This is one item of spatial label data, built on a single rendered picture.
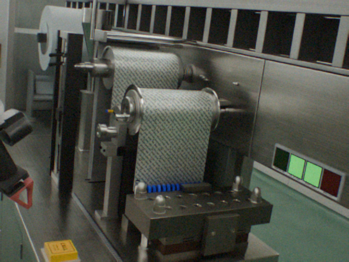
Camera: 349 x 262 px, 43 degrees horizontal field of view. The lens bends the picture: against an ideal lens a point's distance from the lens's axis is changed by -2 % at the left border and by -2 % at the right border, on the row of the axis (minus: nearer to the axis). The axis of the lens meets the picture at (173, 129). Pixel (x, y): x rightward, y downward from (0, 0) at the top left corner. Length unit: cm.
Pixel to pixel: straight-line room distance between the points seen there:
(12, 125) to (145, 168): 43
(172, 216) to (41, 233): 38
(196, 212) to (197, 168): 22
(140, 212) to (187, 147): 28
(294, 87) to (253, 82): 18
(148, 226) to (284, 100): 50
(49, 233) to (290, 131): 72
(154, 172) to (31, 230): 39
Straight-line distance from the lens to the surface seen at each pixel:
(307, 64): 120
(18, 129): 105
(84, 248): 124
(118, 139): 132
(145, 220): 116
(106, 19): 193
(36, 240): 127
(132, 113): 126
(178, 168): 135
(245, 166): 167
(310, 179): 117
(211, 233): 122
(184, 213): 118
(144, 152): 128
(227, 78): 146
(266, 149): 130
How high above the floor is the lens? 151
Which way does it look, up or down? 13 degrees down
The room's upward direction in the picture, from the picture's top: 7 degrees clockwise
